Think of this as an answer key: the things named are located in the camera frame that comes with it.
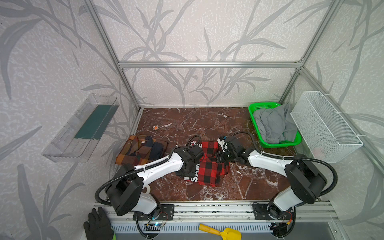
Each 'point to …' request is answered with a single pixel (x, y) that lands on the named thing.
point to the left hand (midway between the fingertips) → (191, 170)
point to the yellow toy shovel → (229, 233)
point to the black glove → (98, 227)
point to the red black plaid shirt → (210, 170)
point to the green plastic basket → (253, 107)
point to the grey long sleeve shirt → (276, 125)
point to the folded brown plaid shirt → (138, 150)
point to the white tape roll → (148, 189)
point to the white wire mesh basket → (328, 135)
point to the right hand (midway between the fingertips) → (215, 152)
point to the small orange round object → (155, 127)
